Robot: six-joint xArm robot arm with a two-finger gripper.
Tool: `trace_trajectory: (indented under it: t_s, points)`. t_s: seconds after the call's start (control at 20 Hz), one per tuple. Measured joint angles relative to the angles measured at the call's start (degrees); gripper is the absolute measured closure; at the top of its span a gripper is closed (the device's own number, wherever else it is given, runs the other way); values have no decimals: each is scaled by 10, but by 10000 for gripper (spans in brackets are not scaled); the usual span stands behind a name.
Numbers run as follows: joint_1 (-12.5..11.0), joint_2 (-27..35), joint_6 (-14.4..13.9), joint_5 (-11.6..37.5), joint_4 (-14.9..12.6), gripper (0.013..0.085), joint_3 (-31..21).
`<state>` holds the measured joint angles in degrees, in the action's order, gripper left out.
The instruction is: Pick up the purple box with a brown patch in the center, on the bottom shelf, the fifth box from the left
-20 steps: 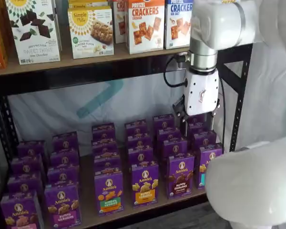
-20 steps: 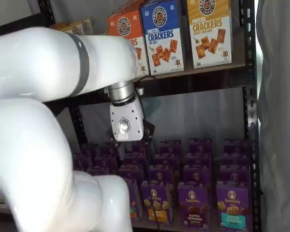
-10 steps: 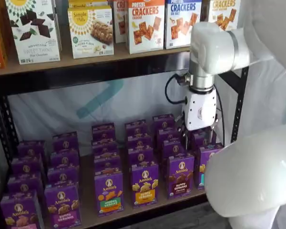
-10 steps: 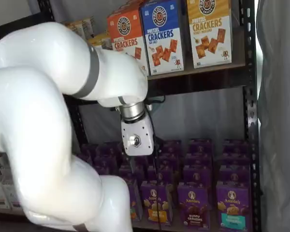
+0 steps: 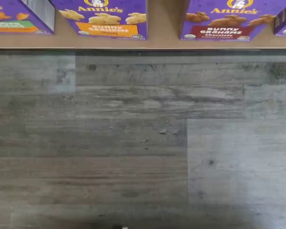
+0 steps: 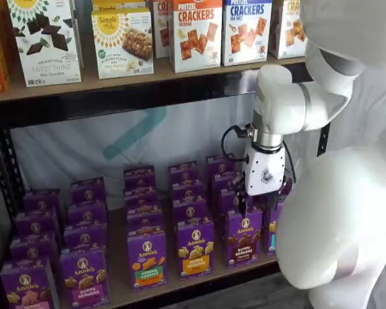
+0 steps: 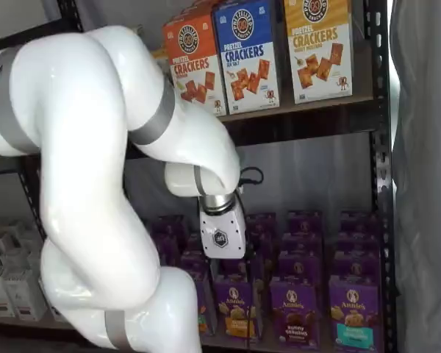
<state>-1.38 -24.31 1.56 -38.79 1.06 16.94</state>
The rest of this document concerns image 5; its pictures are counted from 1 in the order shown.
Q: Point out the purple box brown patch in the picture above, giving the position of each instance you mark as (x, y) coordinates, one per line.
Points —
(224, 23)

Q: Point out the black metal shelf rack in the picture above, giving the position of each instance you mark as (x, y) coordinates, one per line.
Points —
(133, 52)

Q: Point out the wooden shelf board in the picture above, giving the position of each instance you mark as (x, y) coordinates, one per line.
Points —
(162, 23)

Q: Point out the purple box green orange patch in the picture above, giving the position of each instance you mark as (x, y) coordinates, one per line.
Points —
(12, 16)

